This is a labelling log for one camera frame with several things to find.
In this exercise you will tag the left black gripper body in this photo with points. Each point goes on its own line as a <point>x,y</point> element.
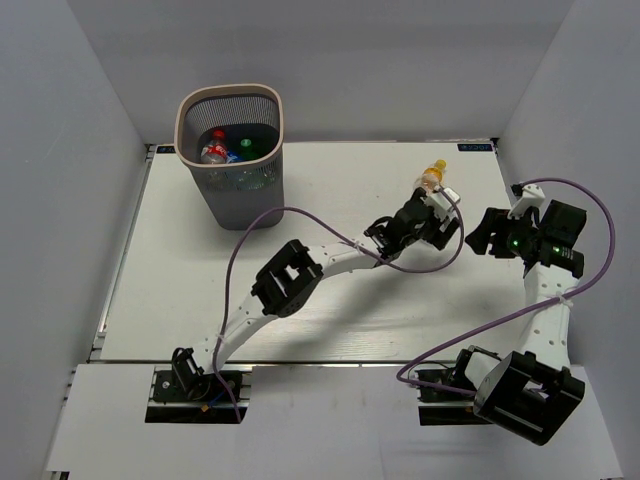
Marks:
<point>431,232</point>

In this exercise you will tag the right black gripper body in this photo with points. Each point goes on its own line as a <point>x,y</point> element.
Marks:
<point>512,235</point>

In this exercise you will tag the small bottle yellow cap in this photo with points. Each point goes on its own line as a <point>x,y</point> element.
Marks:
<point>431,178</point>

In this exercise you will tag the green plastic bottle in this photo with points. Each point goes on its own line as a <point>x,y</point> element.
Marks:
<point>254,148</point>

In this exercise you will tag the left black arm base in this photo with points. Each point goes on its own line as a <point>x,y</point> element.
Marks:
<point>208,403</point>

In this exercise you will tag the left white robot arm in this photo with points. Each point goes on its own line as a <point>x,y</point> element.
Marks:
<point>285,283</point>

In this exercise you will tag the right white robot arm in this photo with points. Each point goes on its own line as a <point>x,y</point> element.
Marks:
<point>531,391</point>

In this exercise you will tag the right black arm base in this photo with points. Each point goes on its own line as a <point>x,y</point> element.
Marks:
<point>450,402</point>

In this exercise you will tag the grey mesh waste bin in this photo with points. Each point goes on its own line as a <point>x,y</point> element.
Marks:
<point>242,111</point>

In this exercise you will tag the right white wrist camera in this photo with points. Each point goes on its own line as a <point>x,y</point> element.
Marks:
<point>526,196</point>

